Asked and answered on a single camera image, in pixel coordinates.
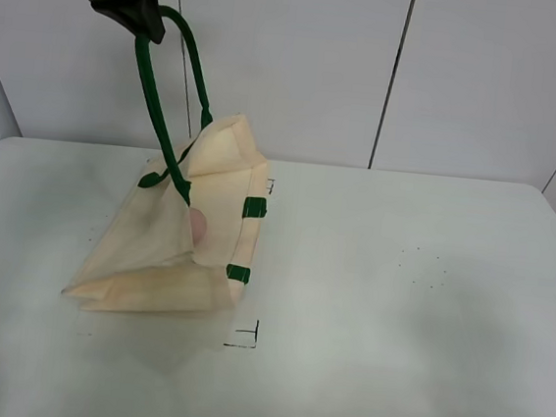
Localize pink peach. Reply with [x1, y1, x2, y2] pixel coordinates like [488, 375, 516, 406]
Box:
[188, 208, 208, 246]

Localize cream linen bag green handles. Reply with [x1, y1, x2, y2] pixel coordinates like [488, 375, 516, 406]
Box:
[62, 6, 269, 313]

